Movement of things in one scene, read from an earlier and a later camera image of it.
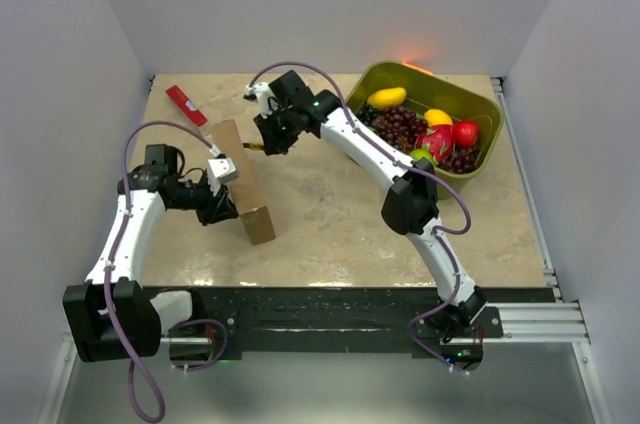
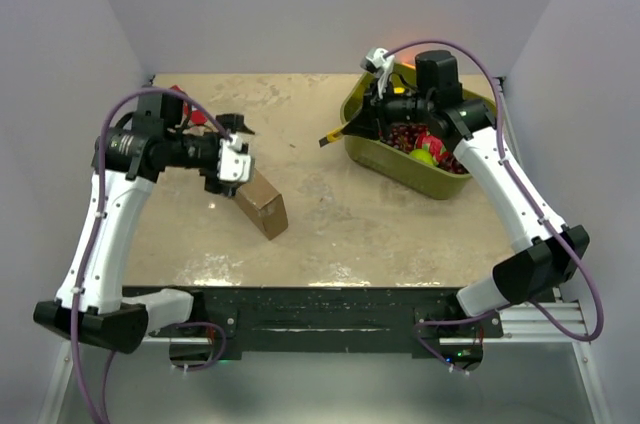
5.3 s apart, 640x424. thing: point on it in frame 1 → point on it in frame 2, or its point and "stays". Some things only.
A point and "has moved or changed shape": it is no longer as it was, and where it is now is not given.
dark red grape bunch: x=400 y=128 stays
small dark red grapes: x=461 y=159 stays
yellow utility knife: x=254 y=145 has moved or changed shape
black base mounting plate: x=276 y=323 stays
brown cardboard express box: x=257 y=220 → x=266 y=203
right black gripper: x=273 y=144 → x=371 y=119
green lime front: x=420 y=153 stays
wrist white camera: x=260 y=92 → x=380 y=64
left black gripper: x=217 y=208 → x=233 y=122
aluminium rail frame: x=555 y=321 stays
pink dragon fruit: x=439 y=139 stays
